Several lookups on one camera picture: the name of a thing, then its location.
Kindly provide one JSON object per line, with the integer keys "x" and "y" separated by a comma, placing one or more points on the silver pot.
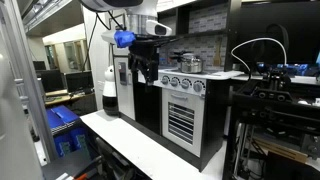
{"x": 191, "y": 66}

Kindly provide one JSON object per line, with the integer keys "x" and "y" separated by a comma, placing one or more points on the toy kitchen stove unit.
{"x": 193, "y": 112}

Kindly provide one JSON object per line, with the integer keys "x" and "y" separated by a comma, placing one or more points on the black desk monitor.
{"x": 78, "y": 81}

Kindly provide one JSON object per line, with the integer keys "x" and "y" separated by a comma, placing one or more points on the blue storage box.
{"x": 60, "y": 116}

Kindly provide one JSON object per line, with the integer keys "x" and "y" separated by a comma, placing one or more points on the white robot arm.
{"x": 139, "y": 31}

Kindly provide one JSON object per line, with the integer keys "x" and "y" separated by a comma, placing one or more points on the black monitor right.
{"x": 295, "y": 24}

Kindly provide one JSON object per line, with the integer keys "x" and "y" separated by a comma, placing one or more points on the wooden spatula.
{"x": 217, "y": 57}

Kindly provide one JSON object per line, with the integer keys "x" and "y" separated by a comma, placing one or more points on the white black speaker robot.
{"x": 109, "y": 96}

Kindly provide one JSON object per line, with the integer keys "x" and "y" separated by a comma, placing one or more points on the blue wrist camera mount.
{"x": 124, "y": 39}

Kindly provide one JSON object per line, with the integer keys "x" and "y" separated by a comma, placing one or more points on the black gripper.
{"x": 143, "y": 57}

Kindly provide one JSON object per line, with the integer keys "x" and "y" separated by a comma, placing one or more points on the silver pot lid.
{"x": 180, "y": 55}

